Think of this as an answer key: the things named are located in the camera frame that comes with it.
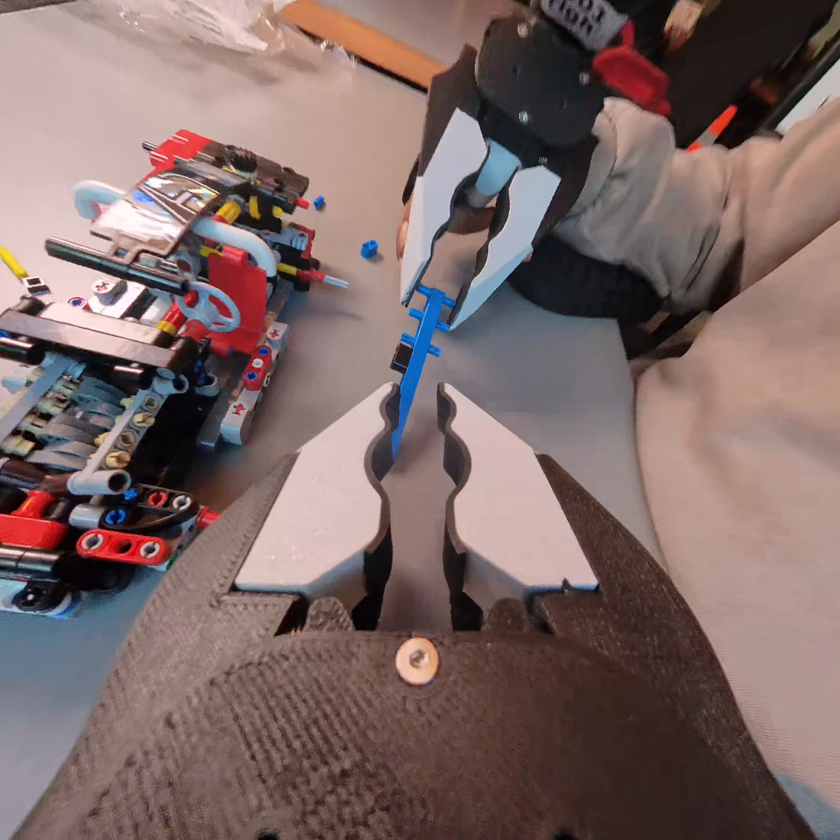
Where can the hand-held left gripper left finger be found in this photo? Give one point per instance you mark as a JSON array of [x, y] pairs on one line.
[[315, 525]]

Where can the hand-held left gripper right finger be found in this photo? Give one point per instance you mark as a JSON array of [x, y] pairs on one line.
[[518, 525]]

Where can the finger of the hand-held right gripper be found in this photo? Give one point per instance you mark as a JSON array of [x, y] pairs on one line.
[[439, 190], [518, 243]]

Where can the blue lego connector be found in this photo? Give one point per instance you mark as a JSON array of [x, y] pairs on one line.
[[369, 249]]

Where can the long blue lego beam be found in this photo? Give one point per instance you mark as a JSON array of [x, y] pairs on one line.
[[413, 387]]

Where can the person's right forearm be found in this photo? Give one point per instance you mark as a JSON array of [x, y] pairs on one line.
[[689, 197]]

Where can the small black curved lego piece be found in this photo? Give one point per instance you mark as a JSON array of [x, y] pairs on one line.
[[400, 359]]

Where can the partly built lego car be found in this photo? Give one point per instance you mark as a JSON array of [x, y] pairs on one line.
[[144, 367]]

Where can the yellow lego piece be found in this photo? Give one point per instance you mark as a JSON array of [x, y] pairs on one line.
[[13, 262]]

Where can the person's right hand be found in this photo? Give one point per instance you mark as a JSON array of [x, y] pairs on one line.
[[472, 216]]

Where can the black office chair seat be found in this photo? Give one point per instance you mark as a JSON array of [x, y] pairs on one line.
[[590, 282]]

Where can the red plastic crate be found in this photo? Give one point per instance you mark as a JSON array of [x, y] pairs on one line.
[[633, 75]]

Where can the black framed marker sign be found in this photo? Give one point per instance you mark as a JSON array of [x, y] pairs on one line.
[[814, 105]]

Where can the clear plastic bags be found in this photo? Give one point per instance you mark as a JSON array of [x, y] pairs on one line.
[[184, 19]]

